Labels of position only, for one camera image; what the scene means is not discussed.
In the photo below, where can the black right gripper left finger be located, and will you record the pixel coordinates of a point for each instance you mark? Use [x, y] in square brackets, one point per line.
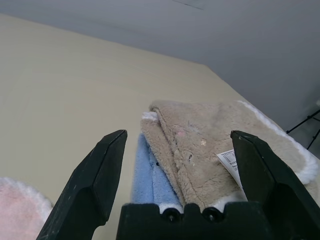
[90, 180]

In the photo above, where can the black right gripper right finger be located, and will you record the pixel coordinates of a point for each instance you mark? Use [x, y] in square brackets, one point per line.
[270, 180]

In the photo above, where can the light blue folded towel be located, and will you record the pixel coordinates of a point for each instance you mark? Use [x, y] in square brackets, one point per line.
[147, 180]

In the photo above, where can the white barcode label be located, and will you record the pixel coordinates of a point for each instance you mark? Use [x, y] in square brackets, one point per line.
[227, 160]

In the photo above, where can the pink towel with white trim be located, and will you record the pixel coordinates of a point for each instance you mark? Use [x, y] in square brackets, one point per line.
[17, 207]

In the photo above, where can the beige folded towel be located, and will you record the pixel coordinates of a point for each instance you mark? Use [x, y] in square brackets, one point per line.
[200, 140]

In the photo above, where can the black tripod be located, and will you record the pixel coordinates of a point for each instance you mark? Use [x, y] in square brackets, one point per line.
[297, 125]

